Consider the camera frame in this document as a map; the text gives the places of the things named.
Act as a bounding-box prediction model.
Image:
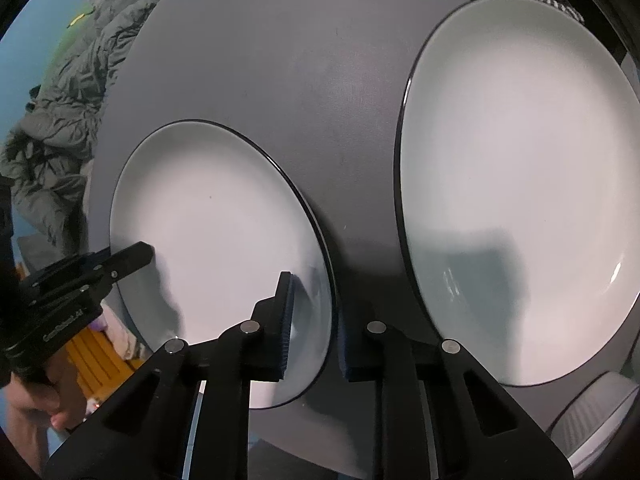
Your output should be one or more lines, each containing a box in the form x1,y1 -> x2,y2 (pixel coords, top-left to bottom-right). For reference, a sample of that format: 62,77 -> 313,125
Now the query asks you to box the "small white plate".
110,120 -> 335,410

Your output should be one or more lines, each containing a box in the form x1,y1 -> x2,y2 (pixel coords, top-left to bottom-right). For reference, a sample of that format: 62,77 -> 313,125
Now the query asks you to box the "white bowl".
550,372 -> 639,479

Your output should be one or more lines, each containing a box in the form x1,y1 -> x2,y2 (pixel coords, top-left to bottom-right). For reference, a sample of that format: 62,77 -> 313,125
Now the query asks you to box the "large white plate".
397,0 -> 639,387

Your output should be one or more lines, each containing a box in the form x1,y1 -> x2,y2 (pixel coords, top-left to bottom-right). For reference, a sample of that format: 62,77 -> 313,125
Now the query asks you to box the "person left hand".
3,348 -> 87,476

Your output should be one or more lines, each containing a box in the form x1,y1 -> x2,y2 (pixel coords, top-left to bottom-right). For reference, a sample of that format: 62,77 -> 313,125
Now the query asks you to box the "grey quilted comforter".
1,0 -> 160,256

